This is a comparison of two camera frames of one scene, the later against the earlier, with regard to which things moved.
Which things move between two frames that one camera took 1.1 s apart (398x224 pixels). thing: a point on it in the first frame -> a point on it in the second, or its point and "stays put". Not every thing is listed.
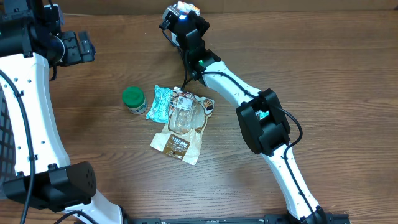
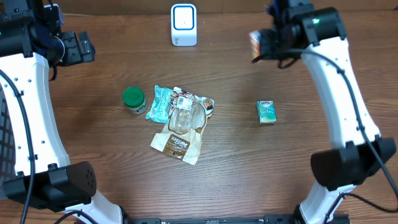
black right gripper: x=201 y=24 -> x=268 y=42
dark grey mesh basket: x=7 y=142 stays put
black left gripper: x=83 y=47 stays put
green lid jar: x=134 y=98 stays put
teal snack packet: x=159 y=111 stays put
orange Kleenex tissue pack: x=186 y=7 -> x=254 y=36
